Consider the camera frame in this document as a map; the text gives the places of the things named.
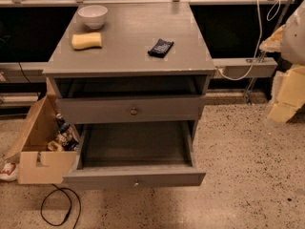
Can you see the yellow sponge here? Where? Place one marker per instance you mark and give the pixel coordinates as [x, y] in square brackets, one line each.
[86, 41]

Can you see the metal support pole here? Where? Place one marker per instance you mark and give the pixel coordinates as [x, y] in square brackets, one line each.
[272, 44]

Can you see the bottles and items in box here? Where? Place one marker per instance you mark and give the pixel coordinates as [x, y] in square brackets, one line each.
[65, 139]

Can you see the grey drawer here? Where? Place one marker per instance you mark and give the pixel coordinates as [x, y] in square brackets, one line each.
[130, 109]
[134, 155]

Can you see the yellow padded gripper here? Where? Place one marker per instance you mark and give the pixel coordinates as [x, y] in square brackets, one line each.
[294, 38]

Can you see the open cardboard box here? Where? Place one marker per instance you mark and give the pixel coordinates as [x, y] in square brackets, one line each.
[37, 164]

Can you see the white ceramic bowl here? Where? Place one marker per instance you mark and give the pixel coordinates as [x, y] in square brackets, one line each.
[93, 16]

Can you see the grey top drawer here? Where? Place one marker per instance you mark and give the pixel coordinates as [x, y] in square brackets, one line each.
[130, 109]

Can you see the grey wooden drawer cabinet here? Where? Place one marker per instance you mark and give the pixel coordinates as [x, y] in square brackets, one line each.
[122, 66]

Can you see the white red bag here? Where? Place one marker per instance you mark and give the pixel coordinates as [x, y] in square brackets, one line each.
[9, 172]

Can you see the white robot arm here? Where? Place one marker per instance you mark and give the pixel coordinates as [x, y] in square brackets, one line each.
[297, 19]

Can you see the dark blue snack packet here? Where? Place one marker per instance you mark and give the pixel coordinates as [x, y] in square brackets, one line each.
[160, 49]

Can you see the grey wall rail beam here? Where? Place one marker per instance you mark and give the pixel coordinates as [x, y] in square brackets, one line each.
[244, 67]

